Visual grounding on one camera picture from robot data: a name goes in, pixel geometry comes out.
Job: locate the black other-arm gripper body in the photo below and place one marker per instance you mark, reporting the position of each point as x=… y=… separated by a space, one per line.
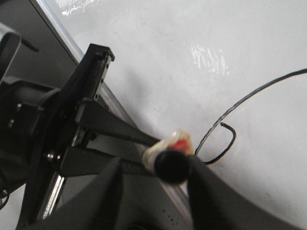
x=59 y=131

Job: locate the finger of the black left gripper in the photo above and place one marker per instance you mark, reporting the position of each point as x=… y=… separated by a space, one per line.
x=79 y=161
x=91 y=115

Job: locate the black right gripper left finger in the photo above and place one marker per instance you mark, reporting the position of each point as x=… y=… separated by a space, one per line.
x=96 y=207

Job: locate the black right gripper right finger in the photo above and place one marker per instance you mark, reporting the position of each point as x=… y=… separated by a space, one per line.
x=216 y=206

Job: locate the white whiteboard marker black cap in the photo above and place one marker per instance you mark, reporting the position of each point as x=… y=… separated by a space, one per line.
x=168 y=158

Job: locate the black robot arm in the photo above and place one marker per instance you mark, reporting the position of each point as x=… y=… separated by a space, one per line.
x=21 y=119

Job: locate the white whiteboard with aluminium frame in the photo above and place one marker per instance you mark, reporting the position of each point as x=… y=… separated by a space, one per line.
x=180 y=64

